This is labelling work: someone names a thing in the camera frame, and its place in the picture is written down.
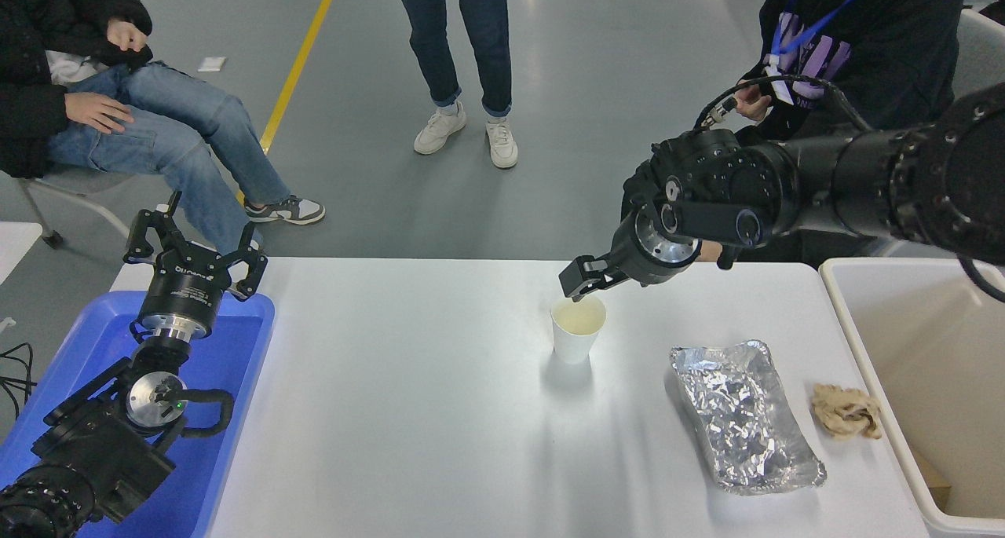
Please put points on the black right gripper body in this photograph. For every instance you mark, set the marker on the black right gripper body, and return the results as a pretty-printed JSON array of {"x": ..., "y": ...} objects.
[{"x": 628, "y": 259}]

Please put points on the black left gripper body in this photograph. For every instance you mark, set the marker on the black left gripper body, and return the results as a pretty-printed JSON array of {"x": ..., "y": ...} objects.
[{"x": 184, "y": 290}]

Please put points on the white paper cup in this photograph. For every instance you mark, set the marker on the white paper cup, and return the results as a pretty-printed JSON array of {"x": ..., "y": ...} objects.
[{"x": 575, "y": 342}]

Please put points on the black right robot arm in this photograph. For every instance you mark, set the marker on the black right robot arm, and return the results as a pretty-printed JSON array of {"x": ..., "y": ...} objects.
[{"x": 864, "y": 177}]

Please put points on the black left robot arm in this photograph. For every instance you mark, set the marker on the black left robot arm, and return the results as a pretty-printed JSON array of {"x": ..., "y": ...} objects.
[{"x": 102, "y": 444}]

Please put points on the person's left hand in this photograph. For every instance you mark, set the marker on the person's left hand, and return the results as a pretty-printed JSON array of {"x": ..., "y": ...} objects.
[
  {"x": 710, "y": 253},
  {"x": 128, "y": 35}
]

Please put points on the person's right hand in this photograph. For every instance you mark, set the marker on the person's right hand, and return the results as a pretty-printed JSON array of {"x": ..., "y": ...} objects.
[
  {"x": 96, "y": 110},
  {"x": 755, "y": 102}
]

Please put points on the blue plastic tray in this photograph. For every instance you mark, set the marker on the blue plastic tray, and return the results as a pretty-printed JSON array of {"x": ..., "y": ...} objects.
[{"x": 243, "y": 342}]

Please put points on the person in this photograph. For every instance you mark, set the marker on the person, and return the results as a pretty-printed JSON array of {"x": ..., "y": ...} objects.
[
  {"x": 451, "y": 35},
  {"x": 157, "y": 122},
  {"x": 887, "y": 59}
]

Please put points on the small white side table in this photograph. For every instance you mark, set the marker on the small white side table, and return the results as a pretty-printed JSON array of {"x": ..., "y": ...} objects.
[{"x": 16, "y": 247}]

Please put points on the white paper scrap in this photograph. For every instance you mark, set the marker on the white paper scrap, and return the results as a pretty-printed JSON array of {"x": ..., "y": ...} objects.
[{"x": 213, "y": 64}]

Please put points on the crumpled foil tray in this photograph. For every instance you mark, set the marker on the crumpled foil tray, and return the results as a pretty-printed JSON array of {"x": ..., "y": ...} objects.
[{"x": 738, "y": 420}]

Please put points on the crumpled tan paper ball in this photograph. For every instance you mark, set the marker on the crumpled tan paper ball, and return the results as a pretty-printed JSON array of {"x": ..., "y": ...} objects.
[{"x": 846, "y": 412}]

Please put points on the large pale bin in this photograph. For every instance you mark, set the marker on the large pale bin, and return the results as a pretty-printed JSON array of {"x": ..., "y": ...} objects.
[{"x": 942, "y": 349}]

